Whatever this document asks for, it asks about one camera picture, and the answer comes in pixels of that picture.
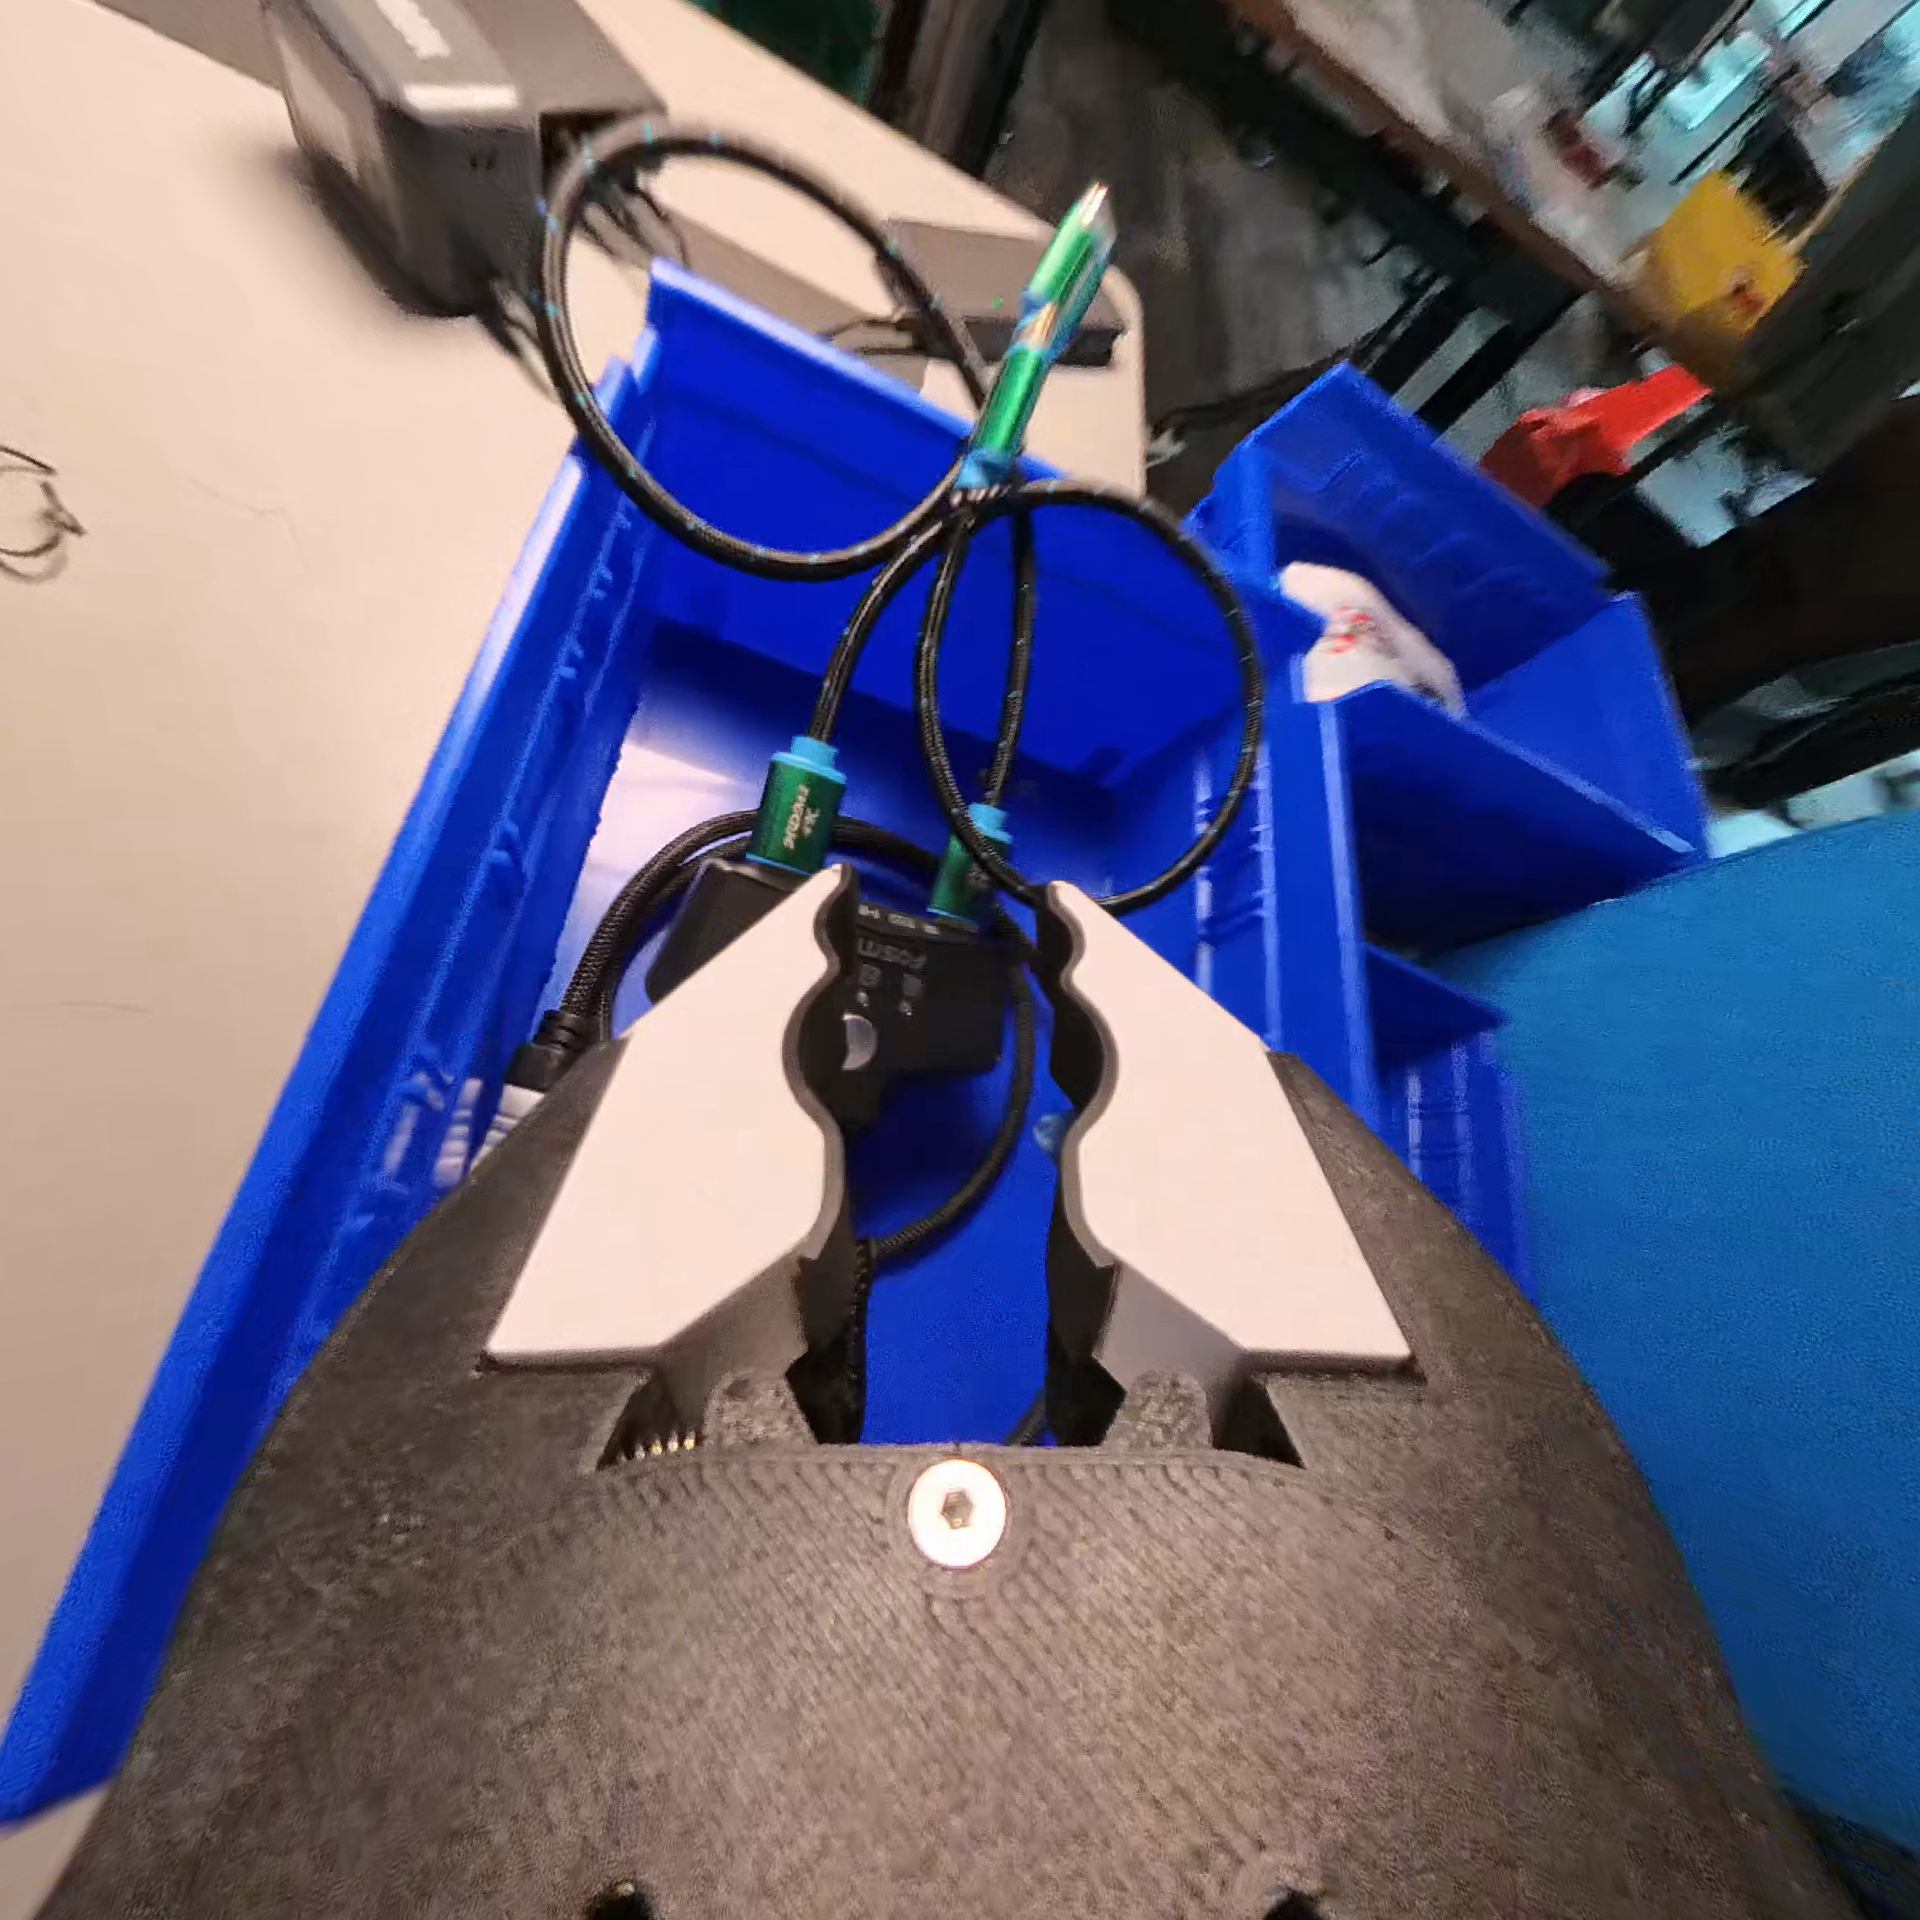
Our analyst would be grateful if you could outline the black hdmi switch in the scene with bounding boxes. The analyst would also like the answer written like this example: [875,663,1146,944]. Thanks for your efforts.
[644,854,1011,1128]

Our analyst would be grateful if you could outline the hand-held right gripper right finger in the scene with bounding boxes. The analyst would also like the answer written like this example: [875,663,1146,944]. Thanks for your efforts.
[1030,882,1422,1449]

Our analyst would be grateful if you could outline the white cloth red print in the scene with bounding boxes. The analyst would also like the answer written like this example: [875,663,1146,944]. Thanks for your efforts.
[1283,562,1464,713]

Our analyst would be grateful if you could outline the red plastic bin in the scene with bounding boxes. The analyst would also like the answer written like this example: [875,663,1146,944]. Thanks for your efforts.
[1486,368,1711,495]

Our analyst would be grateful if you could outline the black braided switch cable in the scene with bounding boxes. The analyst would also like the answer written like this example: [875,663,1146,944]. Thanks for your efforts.
[502,808,1051,1441]

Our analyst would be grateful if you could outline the yellow box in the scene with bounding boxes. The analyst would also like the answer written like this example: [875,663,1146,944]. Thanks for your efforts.
[1627,171,1802,338]

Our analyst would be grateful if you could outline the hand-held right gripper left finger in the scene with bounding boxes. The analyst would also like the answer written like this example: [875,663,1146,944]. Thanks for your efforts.
[483,863,872,1441]

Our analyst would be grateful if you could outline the grey power bank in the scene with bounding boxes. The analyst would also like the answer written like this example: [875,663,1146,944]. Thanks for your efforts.
[286,0,663,309]

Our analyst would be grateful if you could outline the braided hdmi cable green plugs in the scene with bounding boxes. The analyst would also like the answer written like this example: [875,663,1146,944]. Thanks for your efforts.
[919,179,1264,923]

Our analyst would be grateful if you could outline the black twist tie loop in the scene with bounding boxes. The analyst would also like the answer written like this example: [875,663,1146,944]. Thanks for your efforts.
[0,449,85,577]

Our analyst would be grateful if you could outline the large blue plastic bin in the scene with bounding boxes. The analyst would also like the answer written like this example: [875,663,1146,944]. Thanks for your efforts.
[0,262,1509,1823]

